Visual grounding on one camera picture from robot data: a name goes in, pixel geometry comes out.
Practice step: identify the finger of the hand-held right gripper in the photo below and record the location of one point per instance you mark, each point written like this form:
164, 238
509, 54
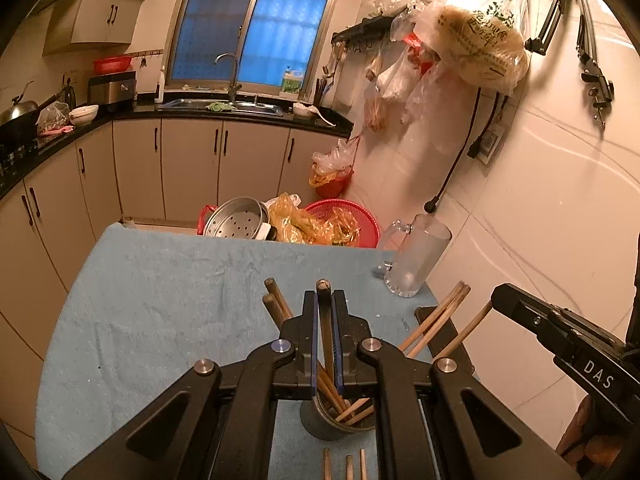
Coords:
535, 317

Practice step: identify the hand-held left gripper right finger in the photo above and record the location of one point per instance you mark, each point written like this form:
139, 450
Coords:
340, 355

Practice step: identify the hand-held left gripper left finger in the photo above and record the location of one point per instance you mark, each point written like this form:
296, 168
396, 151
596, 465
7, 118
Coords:
312, 355

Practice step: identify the light bamboo chopstick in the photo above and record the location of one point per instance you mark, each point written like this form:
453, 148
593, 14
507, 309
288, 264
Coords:
325, 320

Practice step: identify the dark grey utensil holder cup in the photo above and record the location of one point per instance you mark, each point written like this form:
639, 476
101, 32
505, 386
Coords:
315, 425

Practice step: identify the row of wooden chopsticks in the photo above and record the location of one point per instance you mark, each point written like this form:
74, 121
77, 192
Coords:
430, 325

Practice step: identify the person's right hand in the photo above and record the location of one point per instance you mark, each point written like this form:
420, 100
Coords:
575, 430

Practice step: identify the black smartphone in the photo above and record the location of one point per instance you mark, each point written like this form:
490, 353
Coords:
445, 340

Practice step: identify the clear glass mug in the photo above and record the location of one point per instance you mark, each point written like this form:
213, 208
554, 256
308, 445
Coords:
417, 255

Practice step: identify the yellow plastic bags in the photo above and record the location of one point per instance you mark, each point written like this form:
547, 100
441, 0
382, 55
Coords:
310, 222

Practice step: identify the large red mesh basket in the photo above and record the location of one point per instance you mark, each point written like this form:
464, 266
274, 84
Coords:
367, 220

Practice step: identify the stainless steel steamer pot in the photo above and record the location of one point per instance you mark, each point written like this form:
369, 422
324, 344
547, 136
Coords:
235, 219

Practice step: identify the blue towel table cover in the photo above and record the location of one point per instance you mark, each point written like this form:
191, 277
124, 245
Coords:
165, 300

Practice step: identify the red bin with plastic bags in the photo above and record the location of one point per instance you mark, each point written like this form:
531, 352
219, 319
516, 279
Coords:
332, 175

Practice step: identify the beige lower kitchen cabinets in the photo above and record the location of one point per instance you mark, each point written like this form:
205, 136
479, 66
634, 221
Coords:
190, 165

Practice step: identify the beige kitchen cabinets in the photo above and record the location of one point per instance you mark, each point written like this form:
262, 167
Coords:
95, 15
190, 165

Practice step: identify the white ladle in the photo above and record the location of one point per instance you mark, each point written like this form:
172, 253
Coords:
305, 109

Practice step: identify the dark counter chopstick holder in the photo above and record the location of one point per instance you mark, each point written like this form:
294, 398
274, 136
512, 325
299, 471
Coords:
320, 92

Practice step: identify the stainless steel sink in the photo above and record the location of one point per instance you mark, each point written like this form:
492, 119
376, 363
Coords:
220, 106

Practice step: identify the green dish cloth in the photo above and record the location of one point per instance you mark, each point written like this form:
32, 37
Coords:
218, 106

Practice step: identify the plastic bag of flatbread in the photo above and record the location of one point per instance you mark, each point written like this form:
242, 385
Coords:
480, 35

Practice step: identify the black kitchen countertop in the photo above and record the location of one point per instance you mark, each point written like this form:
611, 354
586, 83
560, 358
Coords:
150, 111

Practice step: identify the metal kitchen faucet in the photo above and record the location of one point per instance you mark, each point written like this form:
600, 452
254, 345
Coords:
231, 72

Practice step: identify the white squeeze bottle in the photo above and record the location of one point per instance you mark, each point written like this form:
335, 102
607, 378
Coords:
160, 87

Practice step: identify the wide white bowl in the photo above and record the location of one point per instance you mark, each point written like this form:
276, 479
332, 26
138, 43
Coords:
83, 114

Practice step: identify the stainless steel box appliance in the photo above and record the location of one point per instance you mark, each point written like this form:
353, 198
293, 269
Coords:
112, 89

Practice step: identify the sliding kitchen window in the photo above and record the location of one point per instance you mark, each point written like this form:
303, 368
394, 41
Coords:
255, 25

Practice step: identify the plastic bag with food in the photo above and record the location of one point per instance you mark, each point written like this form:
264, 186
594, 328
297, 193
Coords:
52, 119

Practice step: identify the red plastic colander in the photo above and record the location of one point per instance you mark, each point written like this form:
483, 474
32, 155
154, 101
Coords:
112, 64

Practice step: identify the black gas stove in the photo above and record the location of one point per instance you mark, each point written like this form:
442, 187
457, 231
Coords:
17, 155

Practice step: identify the black wok with lid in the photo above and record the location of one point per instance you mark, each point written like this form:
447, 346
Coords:
20, 116

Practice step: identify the beige upper kitchen cabinets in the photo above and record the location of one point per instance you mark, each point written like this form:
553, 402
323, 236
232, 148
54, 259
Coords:
95, 15

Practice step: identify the wall power outlet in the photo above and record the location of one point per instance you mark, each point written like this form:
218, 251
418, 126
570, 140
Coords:
488, 144

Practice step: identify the black wall shelf rack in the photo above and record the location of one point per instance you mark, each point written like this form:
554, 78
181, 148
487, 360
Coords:
365, 30

